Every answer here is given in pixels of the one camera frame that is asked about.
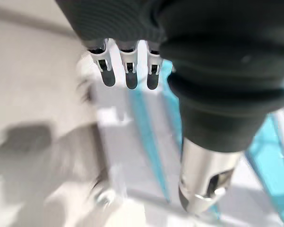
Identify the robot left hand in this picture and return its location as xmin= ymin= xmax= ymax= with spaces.
xmin=55 ymin=0 xmax=284 ymax=215

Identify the white drawer blue handle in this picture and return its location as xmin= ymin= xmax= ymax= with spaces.
xmin=129 ymin=91 xmax=173 ymax=205
xmin=164 ymin=59 xmax=182 ymax=152
xmin=247 ymin=111 xmax=284 ymax=218

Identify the white medical cart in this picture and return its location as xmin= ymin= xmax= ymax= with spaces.
xmin=74 ymin=39 xmax=284 ymax=227

